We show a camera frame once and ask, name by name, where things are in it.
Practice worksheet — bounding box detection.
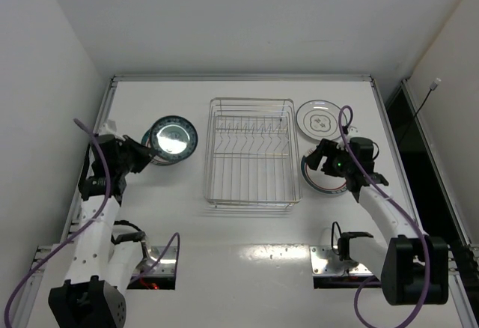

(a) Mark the white plate grey rim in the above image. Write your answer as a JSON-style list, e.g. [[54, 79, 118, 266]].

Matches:
[[296, 100, 341, 141]]

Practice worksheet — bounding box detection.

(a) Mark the blue floral green plate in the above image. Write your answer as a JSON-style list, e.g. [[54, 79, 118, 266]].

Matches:
[[148, 115, 198, 166]]

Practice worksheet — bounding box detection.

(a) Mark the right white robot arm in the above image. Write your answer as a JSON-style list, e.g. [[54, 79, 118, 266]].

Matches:
[[301, 137, 448, 306]]

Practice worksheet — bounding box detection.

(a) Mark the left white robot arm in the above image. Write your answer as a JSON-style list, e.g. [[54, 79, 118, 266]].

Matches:
[[48, 134, 153, 327]]

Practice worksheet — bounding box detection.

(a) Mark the left green red rimmed plate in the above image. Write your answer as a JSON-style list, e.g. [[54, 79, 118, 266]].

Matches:
[[141, 130, 169, 166]]

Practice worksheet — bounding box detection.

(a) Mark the green red rimmed plate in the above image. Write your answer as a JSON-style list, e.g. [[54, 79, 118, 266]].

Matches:
[[141, 130, 169, 166], [301, 148, 347, 196]]

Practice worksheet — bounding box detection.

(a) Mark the right green red rimmed plate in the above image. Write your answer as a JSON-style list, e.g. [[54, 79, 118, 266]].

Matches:
[[301, 148, 347, 196]]

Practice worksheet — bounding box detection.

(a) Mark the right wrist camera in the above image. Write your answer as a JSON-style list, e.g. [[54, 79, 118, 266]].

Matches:
[[347, 126, 361, 138]]

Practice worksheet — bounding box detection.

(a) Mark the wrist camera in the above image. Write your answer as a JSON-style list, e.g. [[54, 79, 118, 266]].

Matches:
[[98, 119, 123, 139], [347, 126, 361, 138]]

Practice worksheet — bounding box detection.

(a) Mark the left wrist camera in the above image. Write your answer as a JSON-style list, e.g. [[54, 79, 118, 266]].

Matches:
[[98, 119, 123, 139]]

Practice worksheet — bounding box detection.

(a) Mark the metal wire dish rack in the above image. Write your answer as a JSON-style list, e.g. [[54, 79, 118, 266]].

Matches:
[[204, 97, 302, 210]]

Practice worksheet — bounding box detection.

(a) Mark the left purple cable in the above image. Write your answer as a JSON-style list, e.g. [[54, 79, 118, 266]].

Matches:
[[3, 118, 180, 328]]

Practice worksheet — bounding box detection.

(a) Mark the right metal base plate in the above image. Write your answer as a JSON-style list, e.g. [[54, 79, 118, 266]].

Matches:
[[309, 246, 385, 279]]

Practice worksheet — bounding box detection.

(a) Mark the metal base plate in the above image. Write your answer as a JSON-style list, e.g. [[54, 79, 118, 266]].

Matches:
[[132, 246, 178, 279], [309, 246, 385, 279]]

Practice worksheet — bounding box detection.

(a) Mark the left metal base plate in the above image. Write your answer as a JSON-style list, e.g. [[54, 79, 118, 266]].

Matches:
[[132, 246, 178, 279]]

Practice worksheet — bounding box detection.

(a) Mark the black wall cable white plug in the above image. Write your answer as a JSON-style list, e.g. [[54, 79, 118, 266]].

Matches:
[[397, 77, 442, 147]]

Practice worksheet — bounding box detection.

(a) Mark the aluminium table frame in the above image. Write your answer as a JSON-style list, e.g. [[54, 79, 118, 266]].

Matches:
[[7, 73, 479, 328]]

